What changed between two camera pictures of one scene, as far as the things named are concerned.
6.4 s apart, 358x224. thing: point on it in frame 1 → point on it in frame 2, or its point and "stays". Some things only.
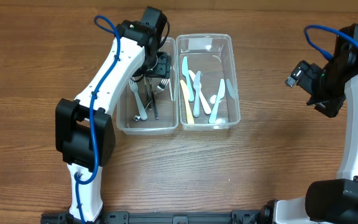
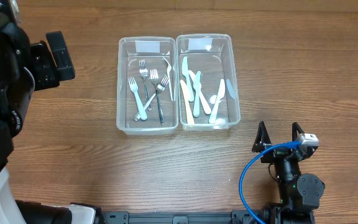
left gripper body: x=161 y=70 → x=42 y=66
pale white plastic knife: x=197 y=90 stays
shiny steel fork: x=160 y=89 → x=161 y=88
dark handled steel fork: x=153 y=98 → x=154 y=78
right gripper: x=317 y=101 → x=279 y=154
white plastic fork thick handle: x=133 y=86 stays
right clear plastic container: x=207 y=91 stays
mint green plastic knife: x=185 y=71 stays
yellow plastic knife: x=186 y=96 stays
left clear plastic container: x=150 y=106 stays
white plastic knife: x=204 y=100 stays
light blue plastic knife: x=220 y=95 stays
